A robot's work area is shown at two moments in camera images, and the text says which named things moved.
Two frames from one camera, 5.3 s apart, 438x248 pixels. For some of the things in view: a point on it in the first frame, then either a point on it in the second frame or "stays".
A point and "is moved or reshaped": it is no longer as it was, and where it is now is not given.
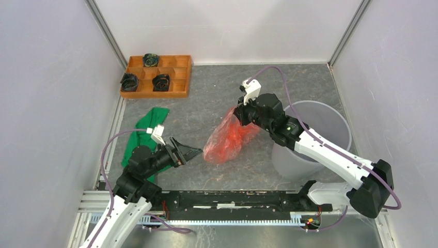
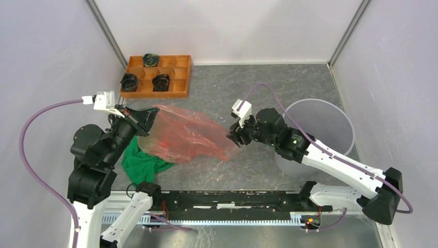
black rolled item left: x=129 y=82 stays
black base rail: x=235 y=205 stays
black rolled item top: x=150 y=60 stays
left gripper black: x=181 y=153 -> x=145 y=118
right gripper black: x=240 y=110 -> x=235 y=132
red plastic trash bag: x=227 y=139 is moved or reshaped
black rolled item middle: x=161 y=82 stays
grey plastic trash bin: x=324 y=122 stays
